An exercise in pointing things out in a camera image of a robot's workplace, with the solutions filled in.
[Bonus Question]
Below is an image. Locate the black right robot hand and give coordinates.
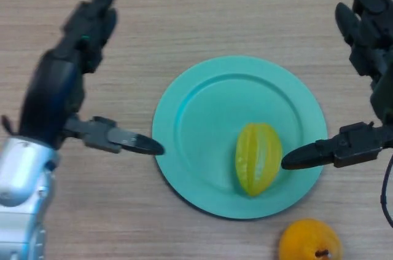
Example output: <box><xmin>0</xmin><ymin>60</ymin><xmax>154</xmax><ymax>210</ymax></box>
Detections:
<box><xmin>281</xmin><ymin>0</ymin><xmax>393</xmax><ymax>171</ymax></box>

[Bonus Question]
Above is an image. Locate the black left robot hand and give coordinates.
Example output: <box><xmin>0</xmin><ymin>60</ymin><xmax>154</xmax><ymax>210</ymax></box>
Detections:
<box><xmin>20</xmin><ymin>0</ymin><xmax>165</xmax><ymax>156</ymax></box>

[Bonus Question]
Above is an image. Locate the yellow starfruit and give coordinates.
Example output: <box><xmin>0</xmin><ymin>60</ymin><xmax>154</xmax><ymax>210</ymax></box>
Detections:
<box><xmin>235</xmin><ymin>122</ymin><xmax>282</xmax><ymax>198</ymax></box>

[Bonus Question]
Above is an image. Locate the green round plate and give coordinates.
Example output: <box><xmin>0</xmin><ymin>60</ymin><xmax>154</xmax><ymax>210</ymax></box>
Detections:
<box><xmin>152</xmin><ymin>55</ymin><xmax>328</xmax><ymax>220</ymax></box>

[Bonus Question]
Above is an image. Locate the orange pear with stem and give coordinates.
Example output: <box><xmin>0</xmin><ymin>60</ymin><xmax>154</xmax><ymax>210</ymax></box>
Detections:
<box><xmin>278</xmin><ymin>218</ymin><xmax>343</xmax><ymax>260</ymax></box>

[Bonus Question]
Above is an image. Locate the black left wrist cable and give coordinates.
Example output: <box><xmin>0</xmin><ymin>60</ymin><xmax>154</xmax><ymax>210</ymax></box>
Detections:
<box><xmin>1</xmin><ymin>114</ymin><xmax>16</xmax><ymax>135</ymax></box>

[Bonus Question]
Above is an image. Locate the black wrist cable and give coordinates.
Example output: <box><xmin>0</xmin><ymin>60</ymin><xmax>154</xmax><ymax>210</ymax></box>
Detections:
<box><xmin>379</xmin><ymin>155</ymin><xmax>393</xmax><ymax>227</ymax></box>
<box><xmin>1</xmin><ymin>114</ymin><xmax>16</xmax><ymax>135</ymax></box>

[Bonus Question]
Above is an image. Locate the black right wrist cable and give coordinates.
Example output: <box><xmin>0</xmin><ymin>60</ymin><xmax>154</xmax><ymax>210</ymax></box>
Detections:
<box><xmin>379</xmin><ymin>155</ymin><xmax>393</xmax><ymax>227</ymax></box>

